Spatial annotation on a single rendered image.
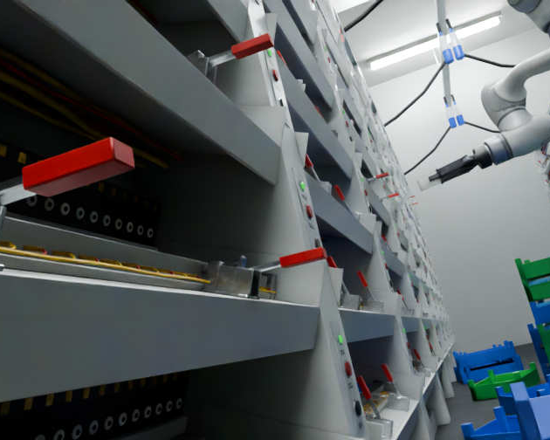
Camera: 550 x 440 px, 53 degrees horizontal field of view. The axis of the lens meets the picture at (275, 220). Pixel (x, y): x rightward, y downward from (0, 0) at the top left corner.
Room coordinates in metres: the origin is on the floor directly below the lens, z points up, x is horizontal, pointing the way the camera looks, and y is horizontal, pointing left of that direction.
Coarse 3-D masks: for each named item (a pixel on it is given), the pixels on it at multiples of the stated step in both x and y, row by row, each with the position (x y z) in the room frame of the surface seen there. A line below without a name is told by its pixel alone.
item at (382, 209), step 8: (360, 160) 1.37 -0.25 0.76; (360, 168) 1.37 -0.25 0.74; (368, 184) 1.50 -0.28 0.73; (368, 192) 1.52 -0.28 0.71; (368, 200) 1.53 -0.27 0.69; (376, 200) 1.65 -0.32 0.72; (384, 200) 1.95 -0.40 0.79; (376, 208) 1.67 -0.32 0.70; (384, 208) 1.82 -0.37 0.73; (376, 216) 1.96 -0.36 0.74; (384, 216) 1.84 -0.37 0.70
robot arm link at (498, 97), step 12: (528, 60) 1.50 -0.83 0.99; (540, 60) 1.44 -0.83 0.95; (516, 72) 1.56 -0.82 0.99; (528, 72) 1.52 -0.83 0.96; (540, 72) 1.49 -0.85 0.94; (492, 84) 1.69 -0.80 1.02; (504, 84) 1.63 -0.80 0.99; (516, 84) 1.60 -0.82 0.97; (492, 96) 1.67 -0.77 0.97; (504, 96) 1.64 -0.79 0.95; (516, 96) 1.63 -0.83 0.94; (492, 108) 1.68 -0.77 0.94; (504, 108) 1.66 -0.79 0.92; (516, 108) 1.65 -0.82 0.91; (492, 120) 1.72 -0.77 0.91
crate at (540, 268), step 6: (516, 258) 2.01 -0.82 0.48; (546, 258) 1.96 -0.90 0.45; (516, 264) 2.01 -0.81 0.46; (522, 264) 2.01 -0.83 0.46; (528, 264) 1.99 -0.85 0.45; (534, 264) 1.98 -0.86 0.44; (540, 264) 1.97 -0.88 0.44; (546, 264) 1.96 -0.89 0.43; (522, 270) 2.01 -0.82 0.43; (528, 270) 2.00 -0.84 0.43; (534, 270) 1.99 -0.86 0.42; (540, 270) 1.98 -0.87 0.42; (546, 270) 1.97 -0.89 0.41; (522, 276) 2.01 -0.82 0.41; (528, 276) 2.00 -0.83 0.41; (534, 276) 1.99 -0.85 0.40; (540, 276) 2.02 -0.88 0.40; (546, 276) 2.11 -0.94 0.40
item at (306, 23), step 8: (288, 0) 1.08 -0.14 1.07; (296, 0) 1.11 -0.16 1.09; (288, 8) 1.17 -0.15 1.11; (296, 8) 1.12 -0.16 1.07; (304, 8) 1.17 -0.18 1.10; (296, 16) 1.20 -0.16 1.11; (304, 16) 1.18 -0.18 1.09; (312, 16) 1.28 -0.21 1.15; (296, 24) 1.25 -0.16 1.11; (304, 24) 1.19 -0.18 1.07; (312, 24) 1.24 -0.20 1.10; (304, 32) 1.29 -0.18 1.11; (312, 32) 1.25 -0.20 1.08; (312, 40) 1.26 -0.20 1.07
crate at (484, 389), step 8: (536, 368) 2.47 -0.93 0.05; (496, 376) 2.57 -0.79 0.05; (504, 376) 2.55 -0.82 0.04; (512, 376) 2.53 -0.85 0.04; (520, 376) 2.52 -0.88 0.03; (528, 376) 2.34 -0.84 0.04; (536, 376) 2.44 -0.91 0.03; (472, 384) 2.33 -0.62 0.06; (480, 384) 2.45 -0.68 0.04; (488, 384) 2.30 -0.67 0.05; (496, 384) 2.28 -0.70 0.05; (504, 384) 2.27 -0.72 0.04; (528, 384) 2.31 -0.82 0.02; (536, 384) 2.40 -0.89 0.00; (472, 392) 2.34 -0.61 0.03; (480, 392) 2.32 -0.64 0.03; (488, 392) 2.30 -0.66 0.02
